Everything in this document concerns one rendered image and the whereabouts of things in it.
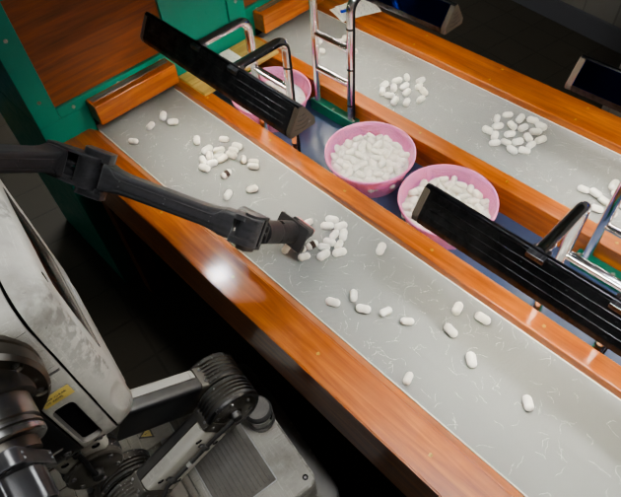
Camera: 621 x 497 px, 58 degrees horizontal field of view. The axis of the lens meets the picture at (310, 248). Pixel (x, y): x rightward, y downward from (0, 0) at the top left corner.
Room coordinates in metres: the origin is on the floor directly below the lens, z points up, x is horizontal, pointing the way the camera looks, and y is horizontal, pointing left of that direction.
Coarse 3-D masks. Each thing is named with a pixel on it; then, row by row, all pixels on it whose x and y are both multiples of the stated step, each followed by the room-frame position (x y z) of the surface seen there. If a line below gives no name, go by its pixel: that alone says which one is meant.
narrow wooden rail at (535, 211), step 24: (312, 72) 1.63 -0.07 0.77; (312, 96) 1.59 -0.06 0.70; (336, 96) 1.50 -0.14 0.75; (360, 96) 1.48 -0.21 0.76; (360, 120) 1.42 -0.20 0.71; (384, 120) 1.35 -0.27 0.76; (408, 120) 1.33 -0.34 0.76; (432, 144) 1.22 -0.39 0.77; (480, 168) 1.10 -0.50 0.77; (504, 192) 1.01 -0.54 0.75; (528, 192) 0.99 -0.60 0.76; (528, 216) 0.95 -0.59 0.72; (552, 216) 0.90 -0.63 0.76
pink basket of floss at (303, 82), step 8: (248, 72) 1.66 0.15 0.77; (272, 72) 1.67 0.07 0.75; (280, 72) 1.67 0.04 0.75; (296, 72) 1.64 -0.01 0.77; (264, 80) 1.66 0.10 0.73; (296, 80) 1.63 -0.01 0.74; (304, 80) 1.60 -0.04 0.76; (304, 88) 1.59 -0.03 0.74; (304, 104) 1.47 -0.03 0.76; (248, 112) 1.44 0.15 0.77; (256, 120) 1.44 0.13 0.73; (272, 128) 1.44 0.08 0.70
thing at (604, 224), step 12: (612, 204) 0.79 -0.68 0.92; (612, 216) 0.79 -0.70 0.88; (600, 228) 0.79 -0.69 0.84; (612, 228) 0.78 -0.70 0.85; (588, 240) 0.81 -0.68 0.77; (600, 240) 0.79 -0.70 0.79; (576, 252) 0.81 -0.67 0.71; (588, 252) 0.79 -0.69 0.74; (600, 264) 0.77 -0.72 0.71; (612, 288) 0.72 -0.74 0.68
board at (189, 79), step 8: (256, 40) 1.84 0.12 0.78; (232, 48) 1.81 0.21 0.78; (240, 48) 1.80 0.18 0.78; (256, 48) 1.79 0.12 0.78; (264, 56) 1.74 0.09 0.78; (272, 56) 1.75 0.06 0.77; (184, 80) 1.64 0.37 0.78; (192, 80) 1.64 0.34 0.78; (200, 80) 1.63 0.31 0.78; (200, 88) 1.59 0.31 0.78; (208, 88) 1.59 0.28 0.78
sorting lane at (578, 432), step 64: (128, 128) 1.46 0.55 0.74; (192, 128) 1.43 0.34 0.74; (192, 192) 1.14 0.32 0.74; (256, 192) 1.12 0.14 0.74; (320, 192) 1.09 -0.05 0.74; (256, 256) 0.89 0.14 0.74; (384, 256) 0.84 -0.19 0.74; (320, 320) 0.68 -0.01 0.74; (384, 320) 0.66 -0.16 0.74; (448, 320) 0.64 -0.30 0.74; (448, 384) 0.49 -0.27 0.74; (512, 384) 0.47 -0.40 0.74; (576, 384) 0.46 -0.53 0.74; (512, 448) 0.34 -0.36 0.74; (576, 448) 0.33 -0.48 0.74
